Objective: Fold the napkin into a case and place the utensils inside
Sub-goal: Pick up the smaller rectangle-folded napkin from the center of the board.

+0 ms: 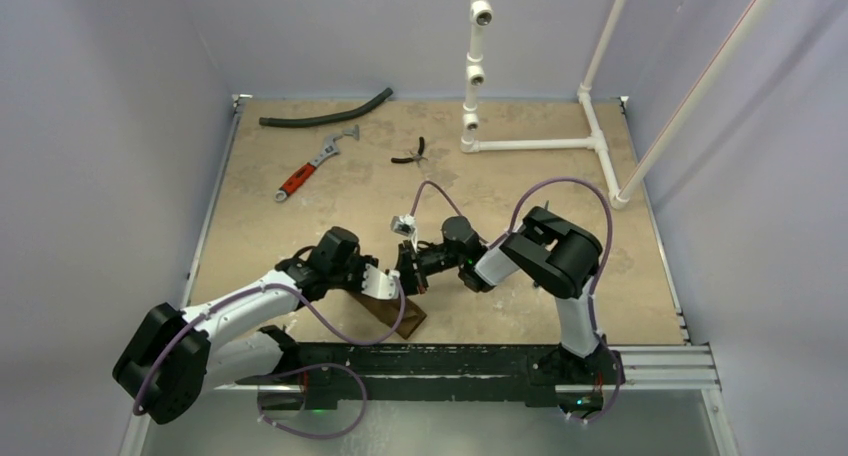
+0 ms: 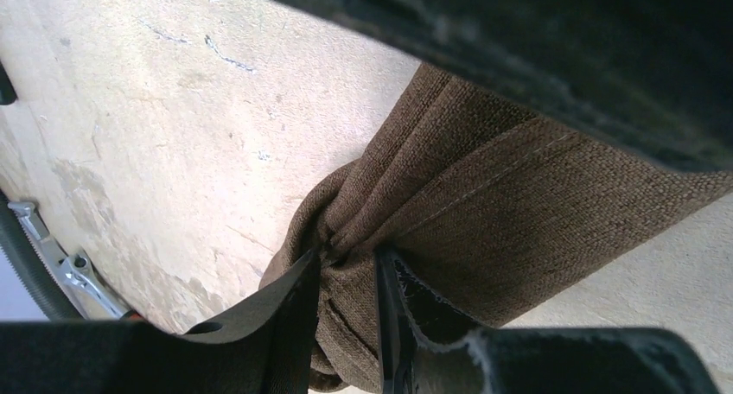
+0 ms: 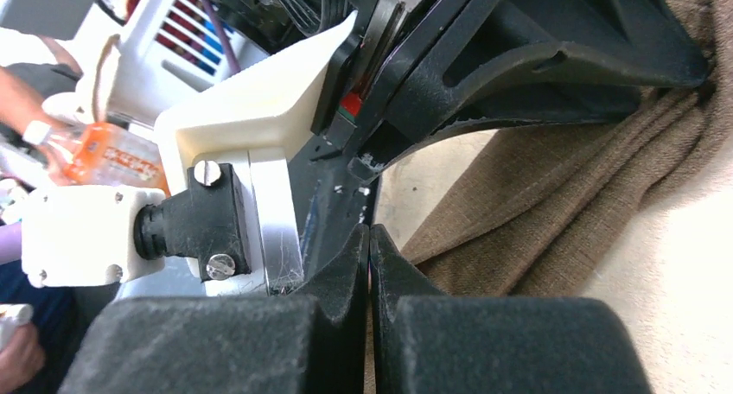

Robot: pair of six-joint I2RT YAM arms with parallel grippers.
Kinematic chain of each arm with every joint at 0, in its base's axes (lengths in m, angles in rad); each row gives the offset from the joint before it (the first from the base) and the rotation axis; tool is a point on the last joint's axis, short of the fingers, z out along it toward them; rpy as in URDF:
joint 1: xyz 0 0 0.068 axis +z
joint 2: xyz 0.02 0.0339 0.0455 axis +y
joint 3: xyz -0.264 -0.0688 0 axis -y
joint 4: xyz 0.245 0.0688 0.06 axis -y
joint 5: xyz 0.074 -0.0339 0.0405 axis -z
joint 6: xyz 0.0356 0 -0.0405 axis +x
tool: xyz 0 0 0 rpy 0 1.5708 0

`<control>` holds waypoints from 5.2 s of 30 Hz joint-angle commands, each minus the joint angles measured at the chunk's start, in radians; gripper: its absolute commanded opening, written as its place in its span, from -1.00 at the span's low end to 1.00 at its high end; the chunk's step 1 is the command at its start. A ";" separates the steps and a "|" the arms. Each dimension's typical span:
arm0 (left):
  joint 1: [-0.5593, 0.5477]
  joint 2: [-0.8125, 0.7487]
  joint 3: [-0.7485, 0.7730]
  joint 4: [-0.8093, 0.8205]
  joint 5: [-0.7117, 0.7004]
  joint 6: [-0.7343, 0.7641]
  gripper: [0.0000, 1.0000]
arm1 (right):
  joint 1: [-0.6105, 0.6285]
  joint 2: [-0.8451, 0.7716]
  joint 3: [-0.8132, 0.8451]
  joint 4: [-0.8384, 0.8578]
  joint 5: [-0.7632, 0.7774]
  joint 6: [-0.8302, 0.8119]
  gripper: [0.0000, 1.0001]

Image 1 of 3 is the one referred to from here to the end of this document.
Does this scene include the brown cloth napkin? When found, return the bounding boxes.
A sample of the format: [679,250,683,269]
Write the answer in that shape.
[351,293,427,340]

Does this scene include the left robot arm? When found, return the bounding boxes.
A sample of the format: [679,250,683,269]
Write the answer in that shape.
[112,226,402,424]

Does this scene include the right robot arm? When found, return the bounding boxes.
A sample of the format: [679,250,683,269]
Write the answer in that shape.
[394,206,603,383]

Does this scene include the black pliers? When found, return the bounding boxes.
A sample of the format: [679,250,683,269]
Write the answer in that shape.
[390,137,428,165]

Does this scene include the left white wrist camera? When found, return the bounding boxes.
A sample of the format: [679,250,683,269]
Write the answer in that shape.
[361,264,401,301]

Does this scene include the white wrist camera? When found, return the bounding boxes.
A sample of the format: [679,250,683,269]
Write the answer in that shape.
[361,264,401,301]
[390,214,419,248]

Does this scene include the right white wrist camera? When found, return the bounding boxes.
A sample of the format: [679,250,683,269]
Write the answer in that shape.
[390,214,419,248]

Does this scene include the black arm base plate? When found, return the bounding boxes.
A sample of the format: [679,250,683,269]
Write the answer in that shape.
[240,342,625,411]

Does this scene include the red handled adjustable wrench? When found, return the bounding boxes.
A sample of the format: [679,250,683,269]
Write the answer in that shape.
[274,125,360,203]

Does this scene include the black rubber hose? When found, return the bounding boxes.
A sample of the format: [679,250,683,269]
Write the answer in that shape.
[258,87,395,130]

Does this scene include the white PVC pipe frame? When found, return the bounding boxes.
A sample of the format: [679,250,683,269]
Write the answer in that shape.
[459,0,793,210]

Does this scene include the aluminium frame rail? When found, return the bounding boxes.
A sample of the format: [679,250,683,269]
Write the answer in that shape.
[122,95,740,456]

